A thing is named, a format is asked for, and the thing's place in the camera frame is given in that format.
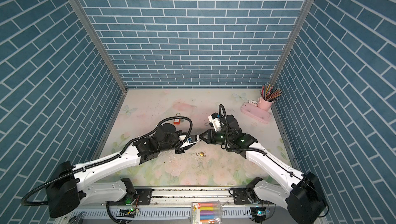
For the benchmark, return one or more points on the red padlock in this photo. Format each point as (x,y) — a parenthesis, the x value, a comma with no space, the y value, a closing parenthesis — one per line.
(177,120)

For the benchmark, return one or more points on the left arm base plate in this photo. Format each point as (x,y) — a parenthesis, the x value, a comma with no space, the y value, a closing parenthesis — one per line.
(142,196)

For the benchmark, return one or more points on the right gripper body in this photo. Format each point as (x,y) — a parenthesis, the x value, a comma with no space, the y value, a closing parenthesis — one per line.
(218,138)

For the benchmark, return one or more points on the pink pencil case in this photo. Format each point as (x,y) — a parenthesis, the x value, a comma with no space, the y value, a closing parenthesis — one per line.
(256,113)

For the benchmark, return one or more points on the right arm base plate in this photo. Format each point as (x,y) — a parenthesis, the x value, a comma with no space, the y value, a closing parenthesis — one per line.
(245,196)

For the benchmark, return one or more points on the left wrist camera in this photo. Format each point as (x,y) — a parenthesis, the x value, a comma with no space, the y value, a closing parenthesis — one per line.
(185,140)

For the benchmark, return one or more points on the box of coloured markers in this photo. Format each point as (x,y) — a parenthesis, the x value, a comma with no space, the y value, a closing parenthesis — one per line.
(206,212)

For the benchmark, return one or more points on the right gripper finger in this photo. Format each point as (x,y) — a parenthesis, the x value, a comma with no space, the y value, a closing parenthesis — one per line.
(207,140)
(207,133)

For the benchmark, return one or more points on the small brass padlock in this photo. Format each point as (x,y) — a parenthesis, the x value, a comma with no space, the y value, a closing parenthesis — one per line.
(201,154)

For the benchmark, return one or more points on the aluminium rail frame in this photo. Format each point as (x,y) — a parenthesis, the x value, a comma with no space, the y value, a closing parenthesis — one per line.
(174,195)

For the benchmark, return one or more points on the pink pencil cup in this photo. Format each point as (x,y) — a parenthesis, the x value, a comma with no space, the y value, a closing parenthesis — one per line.
(264,104)

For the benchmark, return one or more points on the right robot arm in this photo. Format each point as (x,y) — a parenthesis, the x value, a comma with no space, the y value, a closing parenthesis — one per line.
(300,194)

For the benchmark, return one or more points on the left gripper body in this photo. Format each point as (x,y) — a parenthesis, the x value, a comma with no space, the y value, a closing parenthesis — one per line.
(174,141)

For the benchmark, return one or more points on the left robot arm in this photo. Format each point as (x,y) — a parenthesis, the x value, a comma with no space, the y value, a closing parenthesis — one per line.
(79,184)

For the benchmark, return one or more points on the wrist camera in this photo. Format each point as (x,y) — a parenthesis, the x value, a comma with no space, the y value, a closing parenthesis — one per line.
(215,122)
(185,140)

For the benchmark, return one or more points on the coloured pencils bunch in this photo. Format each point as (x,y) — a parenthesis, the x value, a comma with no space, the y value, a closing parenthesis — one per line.
(269,93)

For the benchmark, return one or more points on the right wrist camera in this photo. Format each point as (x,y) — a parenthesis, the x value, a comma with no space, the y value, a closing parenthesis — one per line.
(215,122)

